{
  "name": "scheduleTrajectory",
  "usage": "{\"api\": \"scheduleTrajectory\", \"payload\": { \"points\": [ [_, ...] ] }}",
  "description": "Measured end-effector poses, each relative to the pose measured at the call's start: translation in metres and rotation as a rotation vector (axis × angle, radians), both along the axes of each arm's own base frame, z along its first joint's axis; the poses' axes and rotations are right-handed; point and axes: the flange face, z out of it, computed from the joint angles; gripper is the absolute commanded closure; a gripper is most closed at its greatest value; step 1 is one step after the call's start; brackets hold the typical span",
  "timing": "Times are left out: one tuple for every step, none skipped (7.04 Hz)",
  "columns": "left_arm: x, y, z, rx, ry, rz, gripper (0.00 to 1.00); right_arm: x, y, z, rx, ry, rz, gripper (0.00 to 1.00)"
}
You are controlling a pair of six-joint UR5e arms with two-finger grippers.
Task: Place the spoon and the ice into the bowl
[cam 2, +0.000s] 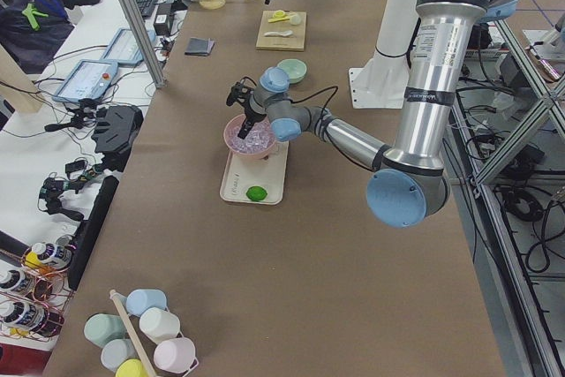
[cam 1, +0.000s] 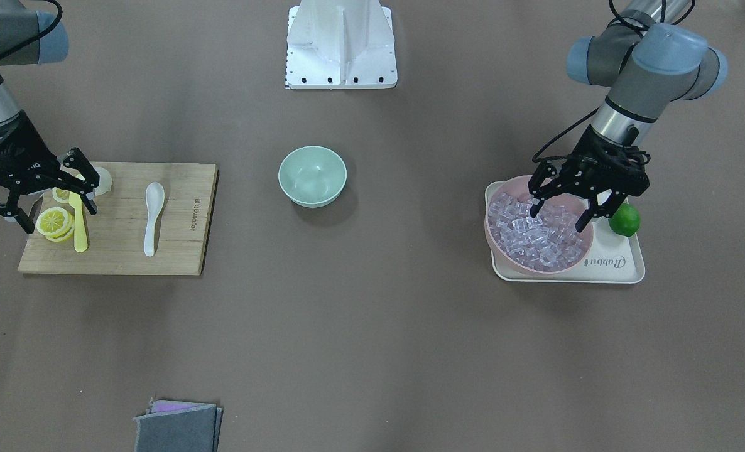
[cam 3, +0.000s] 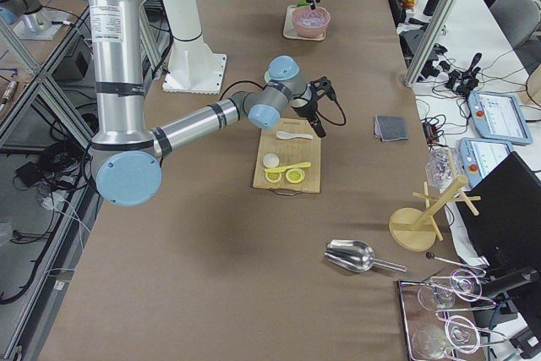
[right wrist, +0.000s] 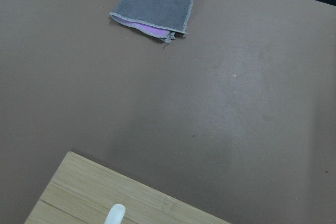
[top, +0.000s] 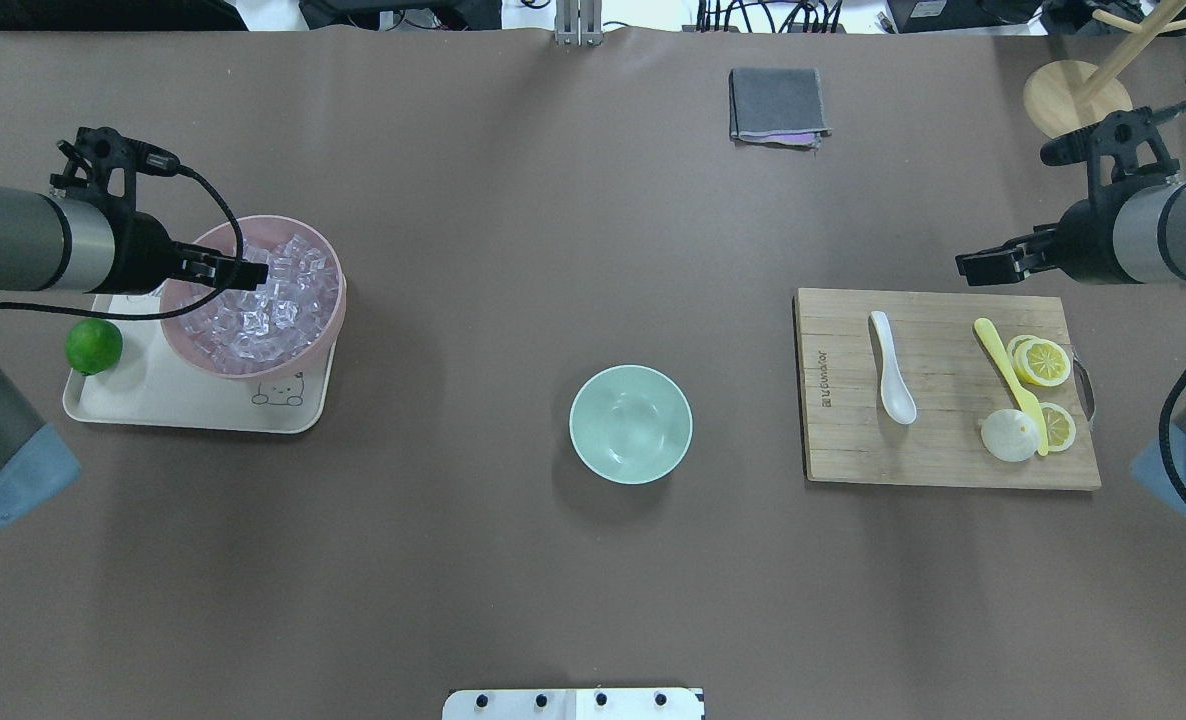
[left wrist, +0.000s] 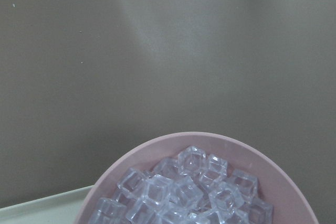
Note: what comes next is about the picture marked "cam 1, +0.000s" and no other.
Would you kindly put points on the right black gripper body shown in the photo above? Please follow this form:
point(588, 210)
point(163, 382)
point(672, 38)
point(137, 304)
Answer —
point(26, 174)

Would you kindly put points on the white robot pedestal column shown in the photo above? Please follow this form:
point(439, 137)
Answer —
point(335, 45)

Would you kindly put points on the purple folded cloth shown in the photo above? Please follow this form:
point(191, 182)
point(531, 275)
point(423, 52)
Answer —
point(162, 405)

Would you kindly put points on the cream plastic tray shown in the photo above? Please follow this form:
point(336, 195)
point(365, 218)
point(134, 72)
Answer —
point(612, 259)

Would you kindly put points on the grey folded cloth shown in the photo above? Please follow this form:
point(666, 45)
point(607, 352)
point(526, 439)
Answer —
point(195, 429)

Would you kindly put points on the pink bowl of ice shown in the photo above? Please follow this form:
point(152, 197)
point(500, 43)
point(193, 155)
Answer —
point(545, 244)

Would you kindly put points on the white ceramic spoon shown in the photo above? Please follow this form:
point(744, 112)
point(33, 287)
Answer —
point(154, 200)

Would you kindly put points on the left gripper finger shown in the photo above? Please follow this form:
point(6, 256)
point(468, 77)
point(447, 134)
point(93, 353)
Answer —
point(598, 210)
point(550, 179)

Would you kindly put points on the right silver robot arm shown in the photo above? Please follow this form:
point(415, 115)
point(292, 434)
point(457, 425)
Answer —
point(27, 36)

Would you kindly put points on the white half egg shape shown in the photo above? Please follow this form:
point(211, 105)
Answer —
point(105, 183)

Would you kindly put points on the green lime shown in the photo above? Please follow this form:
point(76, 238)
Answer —
point(626, 221)

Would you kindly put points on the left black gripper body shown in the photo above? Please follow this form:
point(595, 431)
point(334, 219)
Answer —
point(558, 178)

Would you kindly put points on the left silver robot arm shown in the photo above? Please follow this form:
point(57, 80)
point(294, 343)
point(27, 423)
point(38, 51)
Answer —
point(646, 60)

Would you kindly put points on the mint green ceramic bowl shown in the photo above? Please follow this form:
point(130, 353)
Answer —
point(312, 176)

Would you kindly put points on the bamboo cutting board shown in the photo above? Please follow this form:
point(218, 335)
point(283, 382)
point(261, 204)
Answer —
point(116, 233)

